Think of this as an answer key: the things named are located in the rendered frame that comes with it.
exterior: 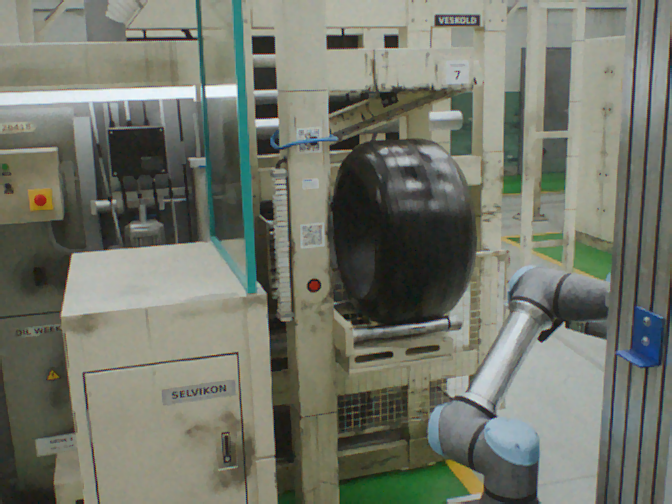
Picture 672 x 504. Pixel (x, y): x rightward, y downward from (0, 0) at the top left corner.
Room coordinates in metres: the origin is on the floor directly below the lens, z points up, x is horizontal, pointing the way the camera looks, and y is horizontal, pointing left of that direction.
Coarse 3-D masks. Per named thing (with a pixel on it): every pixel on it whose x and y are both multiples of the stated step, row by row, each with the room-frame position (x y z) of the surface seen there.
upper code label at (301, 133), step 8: (296, 128) 2.19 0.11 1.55; (304, 128) 2.20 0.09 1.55; (312, 128) 2.20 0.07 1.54; (320, 128) 2.21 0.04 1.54; (296, 136) 2.19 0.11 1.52; (304, 136) 2.20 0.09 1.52; (320, 136) 2.21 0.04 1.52; (304, 144) 2.20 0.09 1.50; (320, 144) 2.21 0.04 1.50; (304, 152) 2.19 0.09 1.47; (312, 152) 2.20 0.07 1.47; (320, 152) 2.21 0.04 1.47
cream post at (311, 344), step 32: (288, 0) 2.19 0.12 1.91; (320, 0) 2.21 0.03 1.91; (288, 32) 2.19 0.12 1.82; (320, 32) 2.21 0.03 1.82; (288, 64) 2.18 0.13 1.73; (320, 64) 2.21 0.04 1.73; (288, 96) 2.18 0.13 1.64; (320, 96) 2.21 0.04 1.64; (288, 128) 2.19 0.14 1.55; (288, 160) 2.19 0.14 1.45; (320, 160) 2.21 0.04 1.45; (288, 192) 2.21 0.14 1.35; (320, 192) 2.21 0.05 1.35; (288, 224) 2.22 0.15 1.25; (288, 256) 2.24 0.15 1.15; (320, 256) 2.21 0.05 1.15; (320, 288) 2.21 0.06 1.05; (288, 320) 2.28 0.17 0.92; (320, 320) 2.21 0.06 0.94; (288, 352) 2.30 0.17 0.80; (320, 352) 2.20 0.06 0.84; (320, 384) 2.20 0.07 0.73; (320, 416) 2.20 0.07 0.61; (320, 448) 2.20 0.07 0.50; (320, 480) 2.20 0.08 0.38
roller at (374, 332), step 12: (384, 324) 2.21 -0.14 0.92; (396, 324) 2.21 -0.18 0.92; (408, 324) 2.22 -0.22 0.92; (420, 324) 2.23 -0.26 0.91; (432, 324) 2.24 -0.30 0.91; (444, 324) 2.25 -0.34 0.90; (360, 336) 2.16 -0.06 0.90; (372, 336) 2.17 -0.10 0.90; (384, 336) 2.19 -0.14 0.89; (396, 336) 2.20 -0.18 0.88
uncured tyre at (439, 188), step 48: (384, 144) 2.29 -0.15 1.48; (432, 144) 2.32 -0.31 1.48; (336, 192) 2.50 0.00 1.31; (384, 192) 2.13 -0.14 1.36; (432, 192) 2.14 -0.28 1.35; (336, 240) 2.52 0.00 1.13; (384, 240) 2.09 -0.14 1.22; (432, 240) 2.09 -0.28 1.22; (384, 288) 2.11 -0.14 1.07; (432, 288) 2.11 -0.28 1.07
